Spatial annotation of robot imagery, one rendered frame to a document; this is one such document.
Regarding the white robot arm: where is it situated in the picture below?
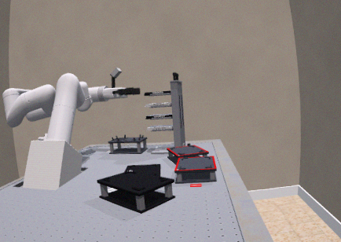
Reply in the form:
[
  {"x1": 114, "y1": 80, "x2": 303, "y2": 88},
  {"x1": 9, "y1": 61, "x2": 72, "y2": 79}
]
[{"x1": 2, "y1": 73, "x2": 105, "y2": 144}]

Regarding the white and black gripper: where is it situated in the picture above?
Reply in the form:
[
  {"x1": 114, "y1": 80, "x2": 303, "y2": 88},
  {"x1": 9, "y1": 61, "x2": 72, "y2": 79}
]
[{"x1": 103, "y1": 86, "x2": 140, "y2": 101}]

